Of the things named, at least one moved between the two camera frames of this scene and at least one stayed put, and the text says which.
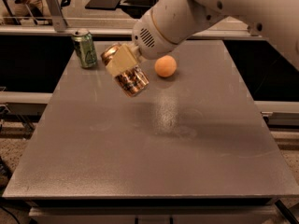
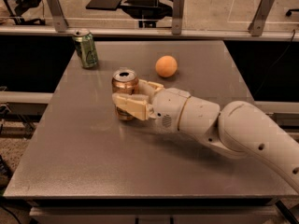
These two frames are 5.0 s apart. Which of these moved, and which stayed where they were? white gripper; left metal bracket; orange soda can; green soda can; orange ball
Moved: orange soda can; white gripper
Stayed: left metal bracket; green soda can; orange ball
